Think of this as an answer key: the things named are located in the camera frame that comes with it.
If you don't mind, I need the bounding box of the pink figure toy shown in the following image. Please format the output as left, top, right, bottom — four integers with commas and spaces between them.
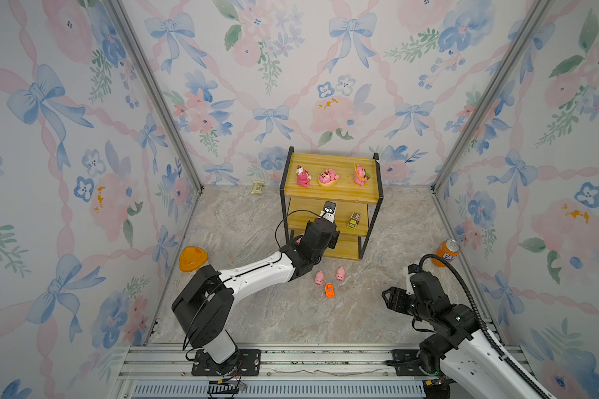
296, 166, 312, 188

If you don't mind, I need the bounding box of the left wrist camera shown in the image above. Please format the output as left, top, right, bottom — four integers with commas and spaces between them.
320, 201, 337, 224

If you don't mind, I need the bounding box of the orange toy car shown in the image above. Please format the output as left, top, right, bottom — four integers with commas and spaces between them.
324, 284, 335, 299

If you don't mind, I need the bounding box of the wooden shelf with black frame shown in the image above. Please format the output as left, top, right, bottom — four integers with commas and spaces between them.
280, 146, 384, 260

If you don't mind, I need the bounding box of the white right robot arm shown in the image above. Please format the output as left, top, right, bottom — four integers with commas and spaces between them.
382, 272, 554, 398

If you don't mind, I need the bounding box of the orange lidded plastic jar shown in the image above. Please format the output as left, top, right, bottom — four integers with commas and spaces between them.
178, 246, 209, 273

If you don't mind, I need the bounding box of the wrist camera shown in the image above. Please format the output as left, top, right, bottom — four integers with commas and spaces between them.
406, 264, 418, 293
320, 201, 337, 224

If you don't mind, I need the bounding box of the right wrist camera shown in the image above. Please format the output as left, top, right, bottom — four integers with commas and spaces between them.
406, 264, 418, 293

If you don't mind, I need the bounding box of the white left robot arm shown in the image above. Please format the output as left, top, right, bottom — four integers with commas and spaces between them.
171, 214, 339, 367

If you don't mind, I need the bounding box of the pink yellow doll toy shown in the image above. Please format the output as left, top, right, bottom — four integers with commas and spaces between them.
354, 164, 371, 187

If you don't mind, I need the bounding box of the black cable conduit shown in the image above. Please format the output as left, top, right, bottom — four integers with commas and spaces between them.
418, 253, 550, 399

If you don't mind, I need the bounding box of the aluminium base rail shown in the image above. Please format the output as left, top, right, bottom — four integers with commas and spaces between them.
111, 344, 472, 398

